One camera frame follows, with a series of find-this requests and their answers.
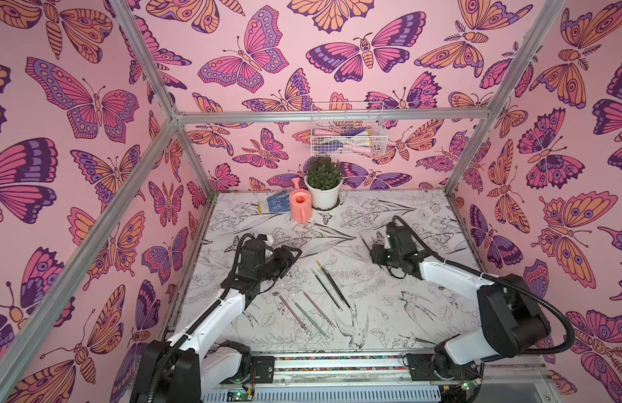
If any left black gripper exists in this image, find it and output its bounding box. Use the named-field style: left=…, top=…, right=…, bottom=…
left=254, top=246, right=302, bottom=284

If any green pencil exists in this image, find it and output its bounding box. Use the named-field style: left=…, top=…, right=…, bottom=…
left=294, top=302, right=329, bottom=340

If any brown pencil with yellow cap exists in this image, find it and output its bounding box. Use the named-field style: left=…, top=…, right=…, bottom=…
left=316, top=260, right=352, bottom=311

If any red pencil with clear cap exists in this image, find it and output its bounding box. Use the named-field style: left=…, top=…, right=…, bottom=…
left=302, top=292, right=337, bottom=328

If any blue pencil with clear cap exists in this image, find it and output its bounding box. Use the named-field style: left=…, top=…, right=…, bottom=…
left=312, top=270, right=344, bottom=312

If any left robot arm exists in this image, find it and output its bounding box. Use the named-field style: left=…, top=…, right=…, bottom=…
left=129, top=233, right=302, bottom=402

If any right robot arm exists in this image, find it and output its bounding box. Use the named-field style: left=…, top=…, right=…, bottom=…
left=369, top=217, right=576, bottom=379

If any blue seed packet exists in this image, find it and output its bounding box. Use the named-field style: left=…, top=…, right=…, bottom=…
left=258, top=191, right=291, bottom=214

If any pink watering can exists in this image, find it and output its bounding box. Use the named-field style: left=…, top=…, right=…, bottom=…
left=289, top=177, right=313, bottom=224

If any green plant in white pot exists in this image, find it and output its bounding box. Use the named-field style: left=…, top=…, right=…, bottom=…
left=304, top=156, right=343, bottom=211

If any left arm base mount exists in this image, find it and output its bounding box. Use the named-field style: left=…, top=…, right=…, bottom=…
left=217, top=341, right=276, bottom=385

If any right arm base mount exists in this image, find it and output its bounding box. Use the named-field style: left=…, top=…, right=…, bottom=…
left=403, top=354, right=479, bottom=382

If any white wire wall basket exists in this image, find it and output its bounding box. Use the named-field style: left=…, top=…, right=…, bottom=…
left=308, top=108, right=388, bottom=158

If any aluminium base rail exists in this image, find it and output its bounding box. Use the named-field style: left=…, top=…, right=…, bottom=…
left=200, top=350, right=564, bottom=402

